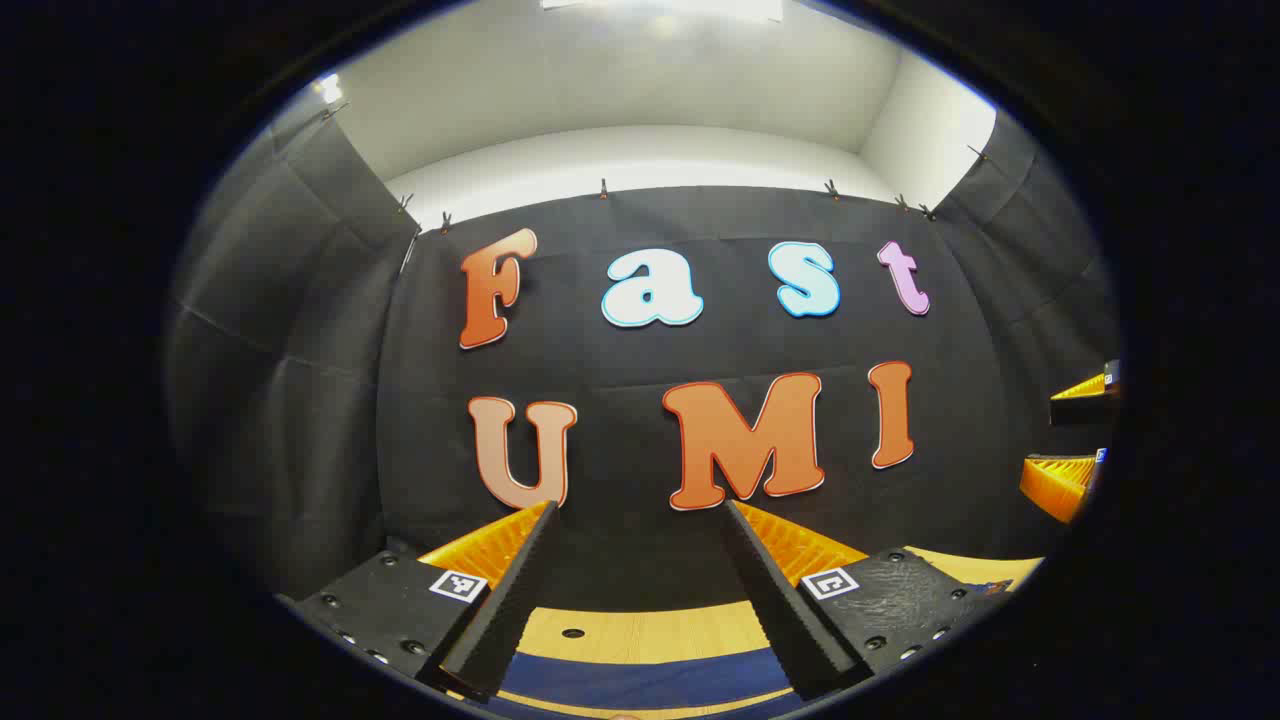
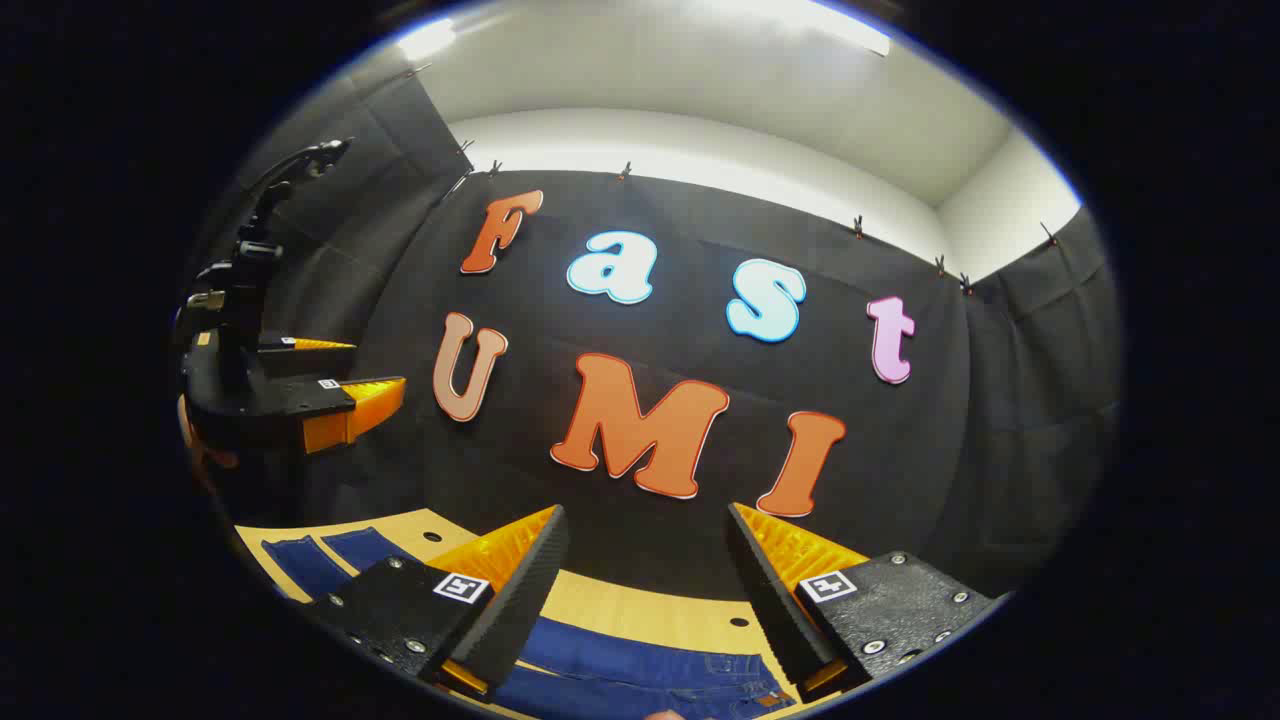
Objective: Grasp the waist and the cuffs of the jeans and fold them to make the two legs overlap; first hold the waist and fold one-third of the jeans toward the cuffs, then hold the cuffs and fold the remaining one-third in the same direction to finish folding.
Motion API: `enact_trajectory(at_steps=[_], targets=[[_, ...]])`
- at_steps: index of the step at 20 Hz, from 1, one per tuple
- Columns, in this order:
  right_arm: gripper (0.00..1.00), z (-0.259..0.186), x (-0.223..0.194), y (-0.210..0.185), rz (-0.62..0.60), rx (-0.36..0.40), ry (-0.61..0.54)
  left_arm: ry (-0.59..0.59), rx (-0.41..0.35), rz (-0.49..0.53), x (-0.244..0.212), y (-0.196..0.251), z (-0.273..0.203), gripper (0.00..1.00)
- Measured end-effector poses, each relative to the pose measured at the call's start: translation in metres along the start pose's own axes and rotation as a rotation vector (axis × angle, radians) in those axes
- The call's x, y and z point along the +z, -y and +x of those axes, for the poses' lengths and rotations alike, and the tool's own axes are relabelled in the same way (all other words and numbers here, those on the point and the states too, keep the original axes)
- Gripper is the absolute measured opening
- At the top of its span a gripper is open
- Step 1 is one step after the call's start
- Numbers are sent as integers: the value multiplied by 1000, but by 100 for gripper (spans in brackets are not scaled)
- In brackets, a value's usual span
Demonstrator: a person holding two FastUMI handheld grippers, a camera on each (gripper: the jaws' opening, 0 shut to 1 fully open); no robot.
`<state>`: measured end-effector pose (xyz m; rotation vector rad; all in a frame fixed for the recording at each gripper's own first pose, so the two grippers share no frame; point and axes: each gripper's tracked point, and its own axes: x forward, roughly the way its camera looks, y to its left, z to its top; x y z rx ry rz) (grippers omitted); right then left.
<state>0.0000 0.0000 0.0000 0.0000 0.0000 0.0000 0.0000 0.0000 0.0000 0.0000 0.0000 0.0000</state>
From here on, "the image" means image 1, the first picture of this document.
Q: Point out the white ceiling light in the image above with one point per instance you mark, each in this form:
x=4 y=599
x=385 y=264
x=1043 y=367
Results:
x=700 y=8

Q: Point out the blue denim jeans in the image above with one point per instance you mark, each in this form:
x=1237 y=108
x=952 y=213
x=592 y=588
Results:
x=640 y=678

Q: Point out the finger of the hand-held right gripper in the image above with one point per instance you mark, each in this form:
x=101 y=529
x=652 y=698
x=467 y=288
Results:
x=1085 y=395
x=1060 y=485

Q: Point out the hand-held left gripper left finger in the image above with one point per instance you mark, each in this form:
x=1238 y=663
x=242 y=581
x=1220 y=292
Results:
x=505 y=610

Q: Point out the black backdrop cloth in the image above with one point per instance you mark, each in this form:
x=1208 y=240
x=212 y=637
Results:
x=620 y=350

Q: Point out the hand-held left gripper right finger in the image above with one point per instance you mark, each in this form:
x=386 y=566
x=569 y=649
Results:
x=780 y=610

